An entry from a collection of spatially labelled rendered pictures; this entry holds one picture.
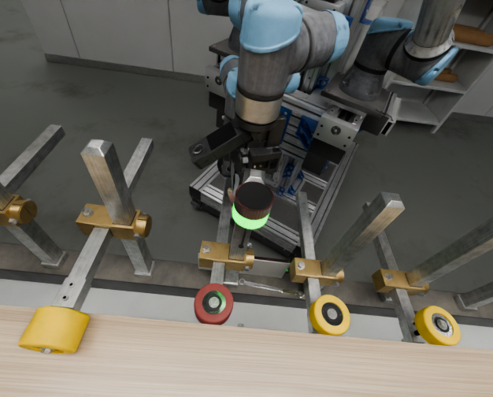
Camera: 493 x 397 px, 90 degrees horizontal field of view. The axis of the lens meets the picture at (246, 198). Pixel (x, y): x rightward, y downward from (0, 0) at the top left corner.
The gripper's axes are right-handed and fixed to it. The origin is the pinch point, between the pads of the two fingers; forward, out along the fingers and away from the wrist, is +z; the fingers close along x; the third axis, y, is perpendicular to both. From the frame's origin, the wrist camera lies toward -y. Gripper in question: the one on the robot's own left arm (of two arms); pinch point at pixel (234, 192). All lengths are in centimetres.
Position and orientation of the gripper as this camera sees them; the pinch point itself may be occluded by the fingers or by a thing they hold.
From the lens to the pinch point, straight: 56.8
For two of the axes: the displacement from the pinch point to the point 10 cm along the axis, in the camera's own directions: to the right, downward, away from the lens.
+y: 9.5, -1.6, 2.8
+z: -1.2, 6.3, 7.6
